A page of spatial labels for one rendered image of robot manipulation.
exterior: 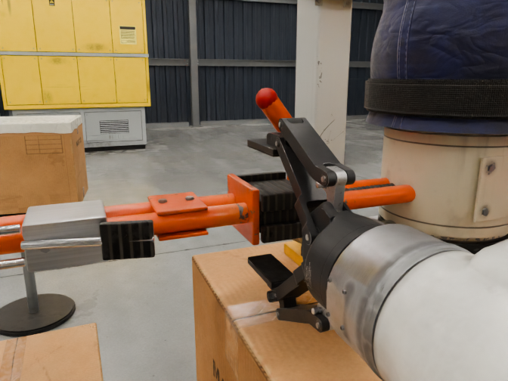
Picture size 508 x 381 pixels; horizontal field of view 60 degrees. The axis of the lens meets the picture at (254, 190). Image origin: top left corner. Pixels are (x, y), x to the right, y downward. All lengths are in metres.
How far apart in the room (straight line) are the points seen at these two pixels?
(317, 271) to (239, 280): 0.30
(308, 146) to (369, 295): 0.16
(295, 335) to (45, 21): 7.42
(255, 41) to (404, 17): 11.36
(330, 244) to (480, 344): 0.14
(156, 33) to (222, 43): 1.63
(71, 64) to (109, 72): 0.58
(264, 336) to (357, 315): 0.24
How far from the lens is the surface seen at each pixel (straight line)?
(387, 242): 0.28
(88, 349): 1.27
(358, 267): 0.27
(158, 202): 0.46
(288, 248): 0.67
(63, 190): 2.19
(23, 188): 2.22
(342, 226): 0.32
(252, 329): 0.50
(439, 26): 0.52
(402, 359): 0.23
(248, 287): 0.59
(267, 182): 0.52
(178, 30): 11.28
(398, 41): 0.54
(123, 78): 7.75
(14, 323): 2.57
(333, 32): 1.59
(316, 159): 0.36
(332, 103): 1.59
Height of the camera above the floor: 1.22
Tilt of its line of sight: 14 degrees down
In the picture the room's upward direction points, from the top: straight up
